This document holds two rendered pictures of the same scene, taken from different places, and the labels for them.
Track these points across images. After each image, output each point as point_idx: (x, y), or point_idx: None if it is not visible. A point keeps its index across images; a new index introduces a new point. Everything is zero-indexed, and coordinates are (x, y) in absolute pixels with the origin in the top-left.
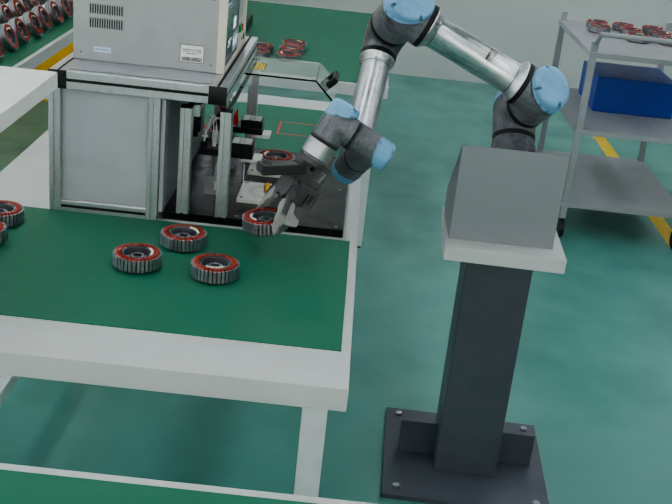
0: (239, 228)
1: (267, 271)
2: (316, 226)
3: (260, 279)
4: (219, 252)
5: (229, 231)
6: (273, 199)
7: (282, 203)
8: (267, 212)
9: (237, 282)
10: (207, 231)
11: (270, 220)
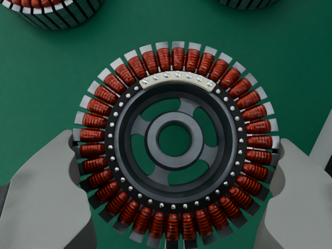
0: (331, 130)
1: (56, 104)
2: None
3: (17, 73)
4: (184, 29)
5: (311, 96)
6: (259, 225)
7: (33, 228)
8: (224, 169)
9: (12, 17)
10: (320, 40)
11: (98, 137)
